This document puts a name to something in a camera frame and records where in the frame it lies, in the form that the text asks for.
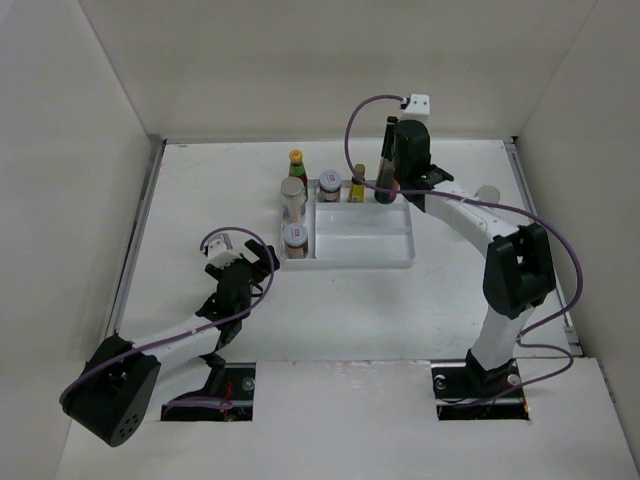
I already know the tall dark sauce bottle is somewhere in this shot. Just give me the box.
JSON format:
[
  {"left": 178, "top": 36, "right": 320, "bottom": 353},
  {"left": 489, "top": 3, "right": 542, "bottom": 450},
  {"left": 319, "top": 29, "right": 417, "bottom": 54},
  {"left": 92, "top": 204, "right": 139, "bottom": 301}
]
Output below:
[{"left": 374, "top": 116, "right": 398, "bottom": 204}]

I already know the orange label jar white lid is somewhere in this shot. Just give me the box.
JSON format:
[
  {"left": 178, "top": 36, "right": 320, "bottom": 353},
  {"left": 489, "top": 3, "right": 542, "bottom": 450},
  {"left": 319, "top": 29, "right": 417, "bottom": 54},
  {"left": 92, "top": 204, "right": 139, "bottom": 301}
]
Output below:
[{"left": 282, "top": 223, "right": 309, "bottom": 260}]

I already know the white peppercorn jar blue label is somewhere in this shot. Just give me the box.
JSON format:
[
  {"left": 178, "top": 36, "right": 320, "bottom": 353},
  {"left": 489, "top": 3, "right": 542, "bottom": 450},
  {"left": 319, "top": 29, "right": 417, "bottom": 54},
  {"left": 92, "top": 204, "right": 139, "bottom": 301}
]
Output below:
[{"left": 280, "top": 176, "right": 307, "bottom": 224}]

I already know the small yellow oil bottle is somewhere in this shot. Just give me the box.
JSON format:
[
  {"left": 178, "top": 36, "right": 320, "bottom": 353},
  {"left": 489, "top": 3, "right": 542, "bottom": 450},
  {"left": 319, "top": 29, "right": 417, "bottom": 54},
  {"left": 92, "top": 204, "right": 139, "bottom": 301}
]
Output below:
[{"left": 348, "top": 163, "right": 366, "bottom": 203}]

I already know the dark sauce jar white lid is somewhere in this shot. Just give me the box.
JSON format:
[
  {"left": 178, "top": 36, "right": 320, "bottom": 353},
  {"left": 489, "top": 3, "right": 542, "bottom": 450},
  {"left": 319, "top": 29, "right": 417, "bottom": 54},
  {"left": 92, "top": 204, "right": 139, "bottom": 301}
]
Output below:
[{"left": 318, "top": 170, "right": 342, "bottom": 203}]

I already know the red chili sauce bottle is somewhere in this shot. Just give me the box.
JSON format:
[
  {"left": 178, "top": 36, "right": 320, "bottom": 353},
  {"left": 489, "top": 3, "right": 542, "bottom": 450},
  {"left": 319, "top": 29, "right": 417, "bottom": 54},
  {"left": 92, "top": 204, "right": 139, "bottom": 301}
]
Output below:
[{"left": 289, "top": 149, "right": 308, "bottom": 198}]

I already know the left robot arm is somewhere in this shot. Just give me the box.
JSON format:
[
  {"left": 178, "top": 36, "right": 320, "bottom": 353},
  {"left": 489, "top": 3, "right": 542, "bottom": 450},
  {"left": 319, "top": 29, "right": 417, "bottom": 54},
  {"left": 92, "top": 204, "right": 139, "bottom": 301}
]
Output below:
[{"left": 59, "top": 234, "right": 280, "bottom": 447}]

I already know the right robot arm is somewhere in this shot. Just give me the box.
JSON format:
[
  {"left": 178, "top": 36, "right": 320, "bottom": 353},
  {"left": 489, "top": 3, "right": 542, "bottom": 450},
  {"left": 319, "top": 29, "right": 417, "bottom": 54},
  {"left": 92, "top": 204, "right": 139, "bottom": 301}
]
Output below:
[{"left": 392, "top": 119, "right": 556, "bottom": 396}]

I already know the silver round lid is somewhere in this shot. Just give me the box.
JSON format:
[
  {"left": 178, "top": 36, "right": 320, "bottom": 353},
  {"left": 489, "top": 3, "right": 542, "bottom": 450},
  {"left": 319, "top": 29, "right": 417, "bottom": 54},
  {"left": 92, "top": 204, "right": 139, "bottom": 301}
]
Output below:
[{"left": 476, "top": 185, "right": 501, "bottom": 204}]

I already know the white divided organizer tray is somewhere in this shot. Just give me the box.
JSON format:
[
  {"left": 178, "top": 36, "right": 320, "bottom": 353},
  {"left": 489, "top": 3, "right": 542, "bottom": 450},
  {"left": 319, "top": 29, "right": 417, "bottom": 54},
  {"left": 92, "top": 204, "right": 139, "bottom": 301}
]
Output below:
[{"left": 278, "top": 179, "right": 415, "bottom": 270}]

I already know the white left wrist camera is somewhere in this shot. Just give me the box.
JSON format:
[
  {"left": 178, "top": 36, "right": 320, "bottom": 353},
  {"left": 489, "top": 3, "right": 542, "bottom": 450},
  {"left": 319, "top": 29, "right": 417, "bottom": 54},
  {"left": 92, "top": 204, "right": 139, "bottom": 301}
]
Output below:
[{"left": 201, "top": 233, "right": 246, "bottom": 276}]

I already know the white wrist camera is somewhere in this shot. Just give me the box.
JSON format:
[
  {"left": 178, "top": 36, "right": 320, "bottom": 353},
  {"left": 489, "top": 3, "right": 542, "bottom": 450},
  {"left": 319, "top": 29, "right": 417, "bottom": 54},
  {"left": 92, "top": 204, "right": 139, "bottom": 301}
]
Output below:
[
  {"left": 399, "top": 93, "right": 431, "bottom": 124},
  {"left": 201, "top": 233, "right": 246, "bottom": 276}
]

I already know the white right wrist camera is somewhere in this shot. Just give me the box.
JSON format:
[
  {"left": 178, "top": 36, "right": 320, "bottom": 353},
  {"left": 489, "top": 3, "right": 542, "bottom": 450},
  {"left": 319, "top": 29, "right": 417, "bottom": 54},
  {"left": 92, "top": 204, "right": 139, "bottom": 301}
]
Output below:
[{"left": 399, "top": 93, "right": 431, "bottom": 124}]

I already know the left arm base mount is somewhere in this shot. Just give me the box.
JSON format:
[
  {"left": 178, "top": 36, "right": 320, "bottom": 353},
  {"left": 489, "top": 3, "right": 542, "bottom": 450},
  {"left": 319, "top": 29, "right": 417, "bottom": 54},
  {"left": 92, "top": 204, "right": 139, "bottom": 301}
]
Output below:
[{"left": 160, "top": 354, "right": 257, "bottom": 423}]

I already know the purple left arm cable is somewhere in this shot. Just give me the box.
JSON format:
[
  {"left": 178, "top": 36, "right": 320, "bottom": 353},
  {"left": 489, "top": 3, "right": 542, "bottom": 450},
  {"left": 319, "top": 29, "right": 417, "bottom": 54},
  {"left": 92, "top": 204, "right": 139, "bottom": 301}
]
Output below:
[{"left": 58, "top": 227, "right": 279, "bottom": 421}]

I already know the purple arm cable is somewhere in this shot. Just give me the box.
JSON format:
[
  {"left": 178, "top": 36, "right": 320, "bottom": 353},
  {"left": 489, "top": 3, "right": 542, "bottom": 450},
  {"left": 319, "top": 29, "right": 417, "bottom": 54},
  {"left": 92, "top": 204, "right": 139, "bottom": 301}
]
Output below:
[
  {"left": 344, "top": 93, "right": 586, "bottom": 409},
  {"left": 58, "top": 227, "right": 279, "bottom": 421}
]

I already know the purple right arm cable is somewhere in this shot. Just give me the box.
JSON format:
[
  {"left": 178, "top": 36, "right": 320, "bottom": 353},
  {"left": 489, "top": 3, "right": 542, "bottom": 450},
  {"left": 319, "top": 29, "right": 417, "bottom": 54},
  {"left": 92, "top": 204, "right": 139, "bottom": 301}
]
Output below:
[{"left": 344, "top": 93, "right": 586, "bottom": 409}]

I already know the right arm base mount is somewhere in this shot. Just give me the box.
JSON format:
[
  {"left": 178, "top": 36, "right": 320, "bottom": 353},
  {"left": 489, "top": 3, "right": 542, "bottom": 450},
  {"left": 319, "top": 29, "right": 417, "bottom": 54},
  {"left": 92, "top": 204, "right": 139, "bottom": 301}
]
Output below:
[{"left": 430, "top": 352, "right": 529, "bottom": 421}]

